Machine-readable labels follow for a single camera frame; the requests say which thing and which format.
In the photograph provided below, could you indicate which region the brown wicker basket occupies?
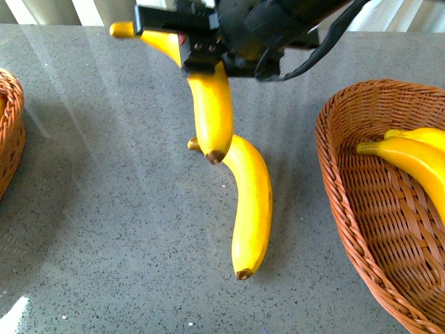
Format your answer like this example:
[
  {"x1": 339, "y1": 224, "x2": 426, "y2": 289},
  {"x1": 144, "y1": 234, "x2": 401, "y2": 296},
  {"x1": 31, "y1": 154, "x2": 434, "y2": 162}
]
[
  {"x1": 316, "y1": 79, "x2": 444, "y2": 333},
  {"x1": 1, "y1": 68, "x2": 26, "y2": 197}
]

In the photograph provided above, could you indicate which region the left brown wicker basket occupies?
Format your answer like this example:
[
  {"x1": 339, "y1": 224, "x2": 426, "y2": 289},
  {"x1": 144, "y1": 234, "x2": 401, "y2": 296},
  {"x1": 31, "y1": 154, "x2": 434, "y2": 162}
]
[{"x1": 1, "y1": 68, "x2": 26, "y2": 197}]

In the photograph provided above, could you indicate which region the yellow banana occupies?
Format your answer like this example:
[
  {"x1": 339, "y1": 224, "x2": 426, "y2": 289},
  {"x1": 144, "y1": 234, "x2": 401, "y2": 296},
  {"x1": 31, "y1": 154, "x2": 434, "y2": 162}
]
[
  {"x1": 384, "y1": 127, "x2": 445, "y2": 151},
  {"x1": 187, "y1": 134, "x2": 273, "y2": 281},
  {"x1": 356, "y1": 136, "x2": 444, "y2": 219},
  {"x1": 109, "y1": 22, "x2": 234, "y2": 164}
]

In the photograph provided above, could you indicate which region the white pleated curtain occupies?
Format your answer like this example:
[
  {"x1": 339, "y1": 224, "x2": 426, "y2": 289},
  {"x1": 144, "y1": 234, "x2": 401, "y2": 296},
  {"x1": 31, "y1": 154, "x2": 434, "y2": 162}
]
[{"x1": 1, "y1": 0, "x2": 444, "y2": 33}]

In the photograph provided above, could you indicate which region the right brown wicker basket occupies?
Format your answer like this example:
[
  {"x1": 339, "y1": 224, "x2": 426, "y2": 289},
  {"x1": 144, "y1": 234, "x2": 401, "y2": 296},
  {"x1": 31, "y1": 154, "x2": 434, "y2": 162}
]
[{"x1": 316, "y1": 79, "x2": 444, "y2": 333}]

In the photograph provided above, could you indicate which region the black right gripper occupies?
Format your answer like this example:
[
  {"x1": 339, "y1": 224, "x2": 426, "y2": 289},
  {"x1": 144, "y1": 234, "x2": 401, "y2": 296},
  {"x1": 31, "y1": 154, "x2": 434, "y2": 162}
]
[{"x1": 133, "y1": 1, "x2": 319, "y2": 78}]

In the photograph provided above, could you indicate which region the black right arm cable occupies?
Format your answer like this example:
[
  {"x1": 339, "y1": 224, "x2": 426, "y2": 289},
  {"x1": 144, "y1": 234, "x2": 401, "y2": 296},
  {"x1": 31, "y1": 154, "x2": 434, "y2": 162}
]
[{"x1": 257, "y1": 0, "x2": 371, "y2": 83}]

